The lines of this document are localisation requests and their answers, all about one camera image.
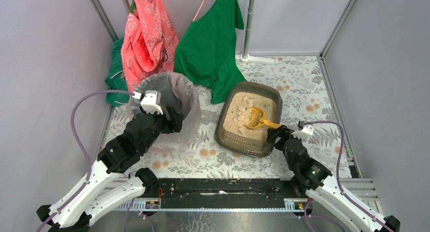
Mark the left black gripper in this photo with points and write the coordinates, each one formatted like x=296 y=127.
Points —
x=167 y=119

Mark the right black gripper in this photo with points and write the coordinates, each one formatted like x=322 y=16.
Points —
x=282 y=134

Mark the yellow litter scoop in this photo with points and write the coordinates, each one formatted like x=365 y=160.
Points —
x=257 y=119

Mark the trash bin with plastic liner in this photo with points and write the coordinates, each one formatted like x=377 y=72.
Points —
x=178 y=91

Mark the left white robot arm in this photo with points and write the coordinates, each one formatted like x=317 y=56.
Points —
x=80 y=208

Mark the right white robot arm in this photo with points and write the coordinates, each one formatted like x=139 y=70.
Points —
x=319 y=184

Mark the grey litter box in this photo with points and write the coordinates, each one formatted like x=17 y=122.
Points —
x=239 y=129

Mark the floral floor mat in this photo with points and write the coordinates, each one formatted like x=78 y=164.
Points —
x=300 y=83

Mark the green t-shirt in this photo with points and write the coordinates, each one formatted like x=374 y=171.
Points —
x=206 y=52

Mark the dark green garment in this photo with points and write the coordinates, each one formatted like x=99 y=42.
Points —
x=115 y=79

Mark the clothes rack pole with base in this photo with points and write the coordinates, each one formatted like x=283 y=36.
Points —
x=245 y=57

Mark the pink patterned garment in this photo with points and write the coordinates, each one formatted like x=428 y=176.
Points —
x=149 y=42

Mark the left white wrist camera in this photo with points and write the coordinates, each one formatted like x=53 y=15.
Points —
x=150 y=102

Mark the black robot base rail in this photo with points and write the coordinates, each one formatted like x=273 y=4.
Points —
x=226 y=194

